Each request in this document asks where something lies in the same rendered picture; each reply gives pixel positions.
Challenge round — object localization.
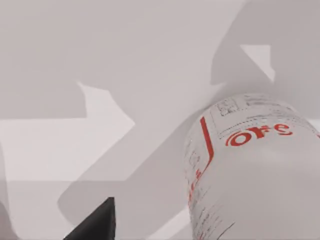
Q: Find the white and red can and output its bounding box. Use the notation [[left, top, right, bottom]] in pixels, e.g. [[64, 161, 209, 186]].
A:
[[183, 92, 320, 240]]

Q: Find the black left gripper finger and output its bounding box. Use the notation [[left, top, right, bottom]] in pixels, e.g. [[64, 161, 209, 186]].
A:
[[62, 196, 117, 240]]

